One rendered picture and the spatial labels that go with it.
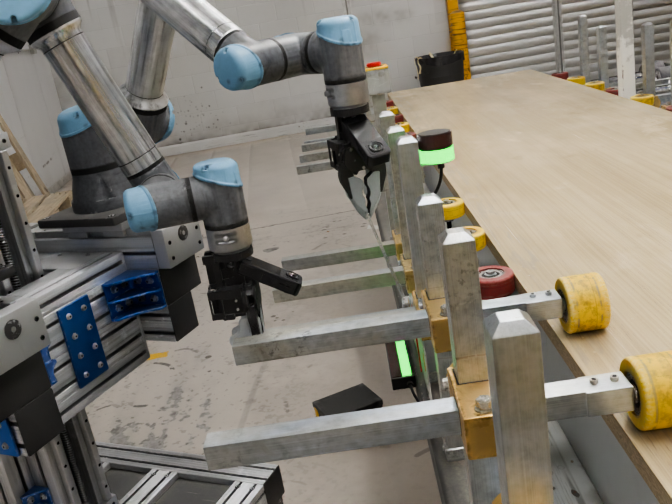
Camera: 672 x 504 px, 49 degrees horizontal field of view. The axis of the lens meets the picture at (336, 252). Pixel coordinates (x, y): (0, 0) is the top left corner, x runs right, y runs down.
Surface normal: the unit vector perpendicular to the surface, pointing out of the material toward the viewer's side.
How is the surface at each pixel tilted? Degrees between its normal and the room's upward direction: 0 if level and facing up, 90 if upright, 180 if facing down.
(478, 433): 90
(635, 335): 0
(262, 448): 90
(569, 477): 0
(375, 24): 90
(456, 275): 90
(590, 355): 0
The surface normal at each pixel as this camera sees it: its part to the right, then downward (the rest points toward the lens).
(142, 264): -0.40, 0.35
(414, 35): 0.11, 0.29
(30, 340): 0.90, -0.01
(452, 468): -0.16, -0.94
